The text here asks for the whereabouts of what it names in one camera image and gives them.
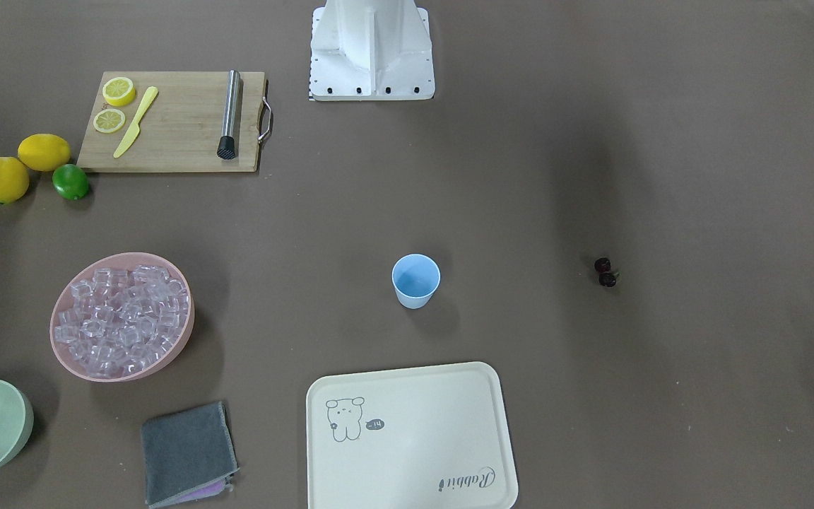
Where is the dark cherry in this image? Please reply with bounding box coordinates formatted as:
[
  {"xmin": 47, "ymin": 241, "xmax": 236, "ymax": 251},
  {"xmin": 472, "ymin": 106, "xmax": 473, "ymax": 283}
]
[
  {"xmin": 598, "ymin": 271, "xmax": 619, "ymax": 288},
  {"xmin": 594, "ymin": 257, "xmax": 614, "ymax": 277}
]

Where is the clear ice cubes pile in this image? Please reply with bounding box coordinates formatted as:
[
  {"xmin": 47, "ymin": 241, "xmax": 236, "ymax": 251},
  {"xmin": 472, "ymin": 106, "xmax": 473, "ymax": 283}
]
[{"xmin": 53, "ymin": 264, "xmax": 190, "ymax": 378}]

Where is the light blue cup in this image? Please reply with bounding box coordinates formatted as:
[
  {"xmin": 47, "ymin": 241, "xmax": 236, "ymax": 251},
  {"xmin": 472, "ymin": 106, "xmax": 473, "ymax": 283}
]
[{"xmin": 391, "ymin": 252, "xmax": 442, "ymax": 310}]

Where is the cream rabbit tray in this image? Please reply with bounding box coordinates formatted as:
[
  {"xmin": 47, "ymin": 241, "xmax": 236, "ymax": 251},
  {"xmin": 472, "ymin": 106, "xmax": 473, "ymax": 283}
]
[{"xmin": 305, "ymin": 361, "xmax": 518, "ymax": 508}]

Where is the steel muddler black tip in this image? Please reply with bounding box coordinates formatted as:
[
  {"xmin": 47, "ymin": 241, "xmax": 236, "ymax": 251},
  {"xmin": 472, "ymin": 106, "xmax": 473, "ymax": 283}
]
[{"xmin": 216, "ymin": 69, "xmax": 242, "ymax": 160}]

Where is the pink bowl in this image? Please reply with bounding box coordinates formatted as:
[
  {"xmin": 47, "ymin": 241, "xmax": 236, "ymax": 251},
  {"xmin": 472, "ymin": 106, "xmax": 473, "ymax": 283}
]
[{"xmin": 49, "ymin": 252, "xmax": 196, "ymax": 383}]

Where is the grey folded cloth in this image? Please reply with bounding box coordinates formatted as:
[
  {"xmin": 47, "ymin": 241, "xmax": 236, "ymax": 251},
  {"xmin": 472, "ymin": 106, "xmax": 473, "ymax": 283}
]
[{"xmin": 140, "ymin": 402, "xmax": 239, "ymax": 508}]

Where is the yellow plastic knife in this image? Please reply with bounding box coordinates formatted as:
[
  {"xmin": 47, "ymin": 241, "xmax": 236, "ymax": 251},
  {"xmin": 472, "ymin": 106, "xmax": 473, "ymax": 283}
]
[{"xmin": 112, "ymin": 86, "xmax": 159, "ymax": 158}]

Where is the bamboo cutting board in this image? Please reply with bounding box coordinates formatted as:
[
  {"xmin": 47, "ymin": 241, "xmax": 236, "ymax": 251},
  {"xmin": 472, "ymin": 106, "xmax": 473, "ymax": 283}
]
[{"xmin": 77, "ymin": 71, "xmax": 272, "ymax": 173}]

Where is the lemon slice lower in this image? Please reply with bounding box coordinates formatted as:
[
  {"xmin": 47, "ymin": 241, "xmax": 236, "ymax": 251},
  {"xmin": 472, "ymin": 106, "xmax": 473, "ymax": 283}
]
[{"xmin": 91, "ymin": 107, "xmax": 126, "ymax": 134}]

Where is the lemon half slice upper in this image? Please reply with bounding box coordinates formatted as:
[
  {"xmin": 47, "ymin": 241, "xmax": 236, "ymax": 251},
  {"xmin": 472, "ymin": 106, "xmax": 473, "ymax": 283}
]
[{"xmin": 101, "ymin": 76, "xmax": 136, "ymax": 107}]

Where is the green lime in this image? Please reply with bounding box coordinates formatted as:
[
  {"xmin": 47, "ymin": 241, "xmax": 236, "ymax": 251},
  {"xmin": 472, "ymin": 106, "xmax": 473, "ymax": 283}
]
[{"xmin": 52, "ymin": 163, "xmax": 90, "ymax": 200}]

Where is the yellow lemon upper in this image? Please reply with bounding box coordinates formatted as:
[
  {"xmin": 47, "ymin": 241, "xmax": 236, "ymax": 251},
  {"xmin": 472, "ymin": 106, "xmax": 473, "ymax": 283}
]
[{"xmin": 18, "ymin": 134, "xmax": 71, "ymax": 172}]

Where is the yellow lemon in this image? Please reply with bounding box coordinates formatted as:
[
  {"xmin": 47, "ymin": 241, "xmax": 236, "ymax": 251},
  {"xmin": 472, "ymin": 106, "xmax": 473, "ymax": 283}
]
[
  {"xmin": 0, "ymin": 157, "xmax": 30, "ymax": 205},
  {"xmin": 18, "ymin": 134, "xmax": 71, "ymax": 172}
]

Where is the yellow lemon lower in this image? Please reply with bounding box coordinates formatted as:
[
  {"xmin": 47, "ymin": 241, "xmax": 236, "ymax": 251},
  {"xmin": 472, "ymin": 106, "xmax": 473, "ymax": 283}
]
[{"xmin": 0, "ymin": 157, "xmax": 30, "ymax": 205}]

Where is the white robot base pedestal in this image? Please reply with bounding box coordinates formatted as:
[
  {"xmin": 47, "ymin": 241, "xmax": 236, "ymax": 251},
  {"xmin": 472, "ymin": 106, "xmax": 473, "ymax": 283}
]
[{"xmin": 308, "ymin": 1, "xmax": 436, "ymax": 101}]

